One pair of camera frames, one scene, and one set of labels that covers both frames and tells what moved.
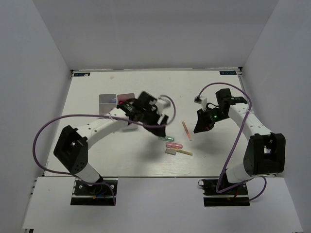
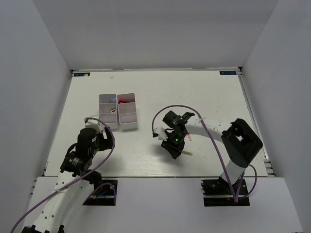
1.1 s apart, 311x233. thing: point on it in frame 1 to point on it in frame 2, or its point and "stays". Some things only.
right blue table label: [227, 72] stays
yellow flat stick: [184, 152] stays
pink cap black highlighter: [123, 102] stays
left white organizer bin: [107, 103] stays
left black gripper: [157, 116] to [110, 139]
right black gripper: [203, 124] to [169, 147]
